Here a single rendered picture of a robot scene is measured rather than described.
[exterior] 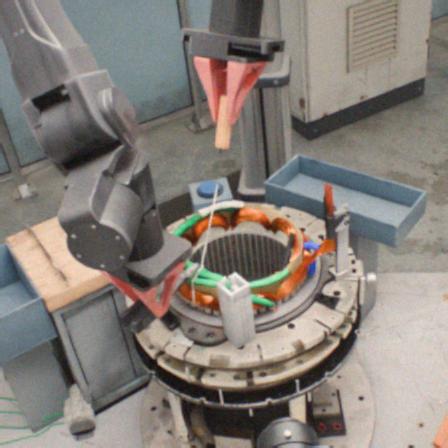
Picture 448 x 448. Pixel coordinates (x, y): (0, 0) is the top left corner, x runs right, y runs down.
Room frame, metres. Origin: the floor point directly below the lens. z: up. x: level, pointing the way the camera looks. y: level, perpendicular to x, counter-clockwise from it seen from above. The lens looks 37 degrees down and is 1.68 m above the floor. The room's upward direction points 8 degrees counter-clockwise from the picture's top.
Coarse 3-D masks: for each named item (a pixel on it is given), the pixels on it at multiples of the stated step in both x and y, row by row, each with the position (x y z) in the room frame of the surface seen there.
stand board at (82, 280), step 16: (48, 224) 0.88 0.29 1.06; (16, 240) 0.85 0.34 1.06; (32, 240) 0.84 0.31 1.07; (48, 240) 0.84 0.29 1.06; (64, 240) 0.83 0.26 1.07; (32, 256) 0.80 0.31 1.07; (64, 256) 0.79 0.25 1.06; (32, 272) 0.76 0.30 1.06; (48, 272) 0.75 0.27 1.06; (64, 272) 0.75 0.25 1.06; (80, 272) 0.74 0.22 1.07; (96, 272) 0.74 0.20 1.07; (48, 288) 0.72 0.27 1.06; (64, 288) 0.71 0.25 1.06; (80, 288) 0.72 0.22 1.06; (96, 288) 0.73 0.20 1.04; (48, 304) 0.69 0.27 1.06; (64, 304) 0.70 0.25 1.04
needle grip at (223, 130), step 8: (224, 96) 0.67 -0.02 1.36; (224, 104) 0.66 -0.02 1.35; (224, 112) 0.66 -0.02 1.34; (224, 120) 0.65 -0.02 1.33; (216, 128) 0.66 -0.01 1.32; (224, 128) 0.65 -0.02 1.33; (216, 136) 0.66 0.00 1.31; (224, 136) 0.65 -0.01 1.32; (216, 144) 0.65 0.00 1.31; (224, 144) 0.65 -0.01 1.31
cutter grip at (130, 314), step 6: (138, 300) 0.54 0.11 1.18; (132, 306) 0.53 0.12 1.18; (138, 306) 0.53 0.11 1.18; (144, 306) 0.54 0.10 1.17; (126, 312) 0.52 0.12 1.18; (132, 312) 0.53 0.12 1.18; (138, 312) 0.53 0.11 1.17; (120, 318) 0.52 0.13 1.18; (126, 318) 0.52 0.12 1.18; (132, 318) 0.53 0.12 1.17; (126, 324) 0.52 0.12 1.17
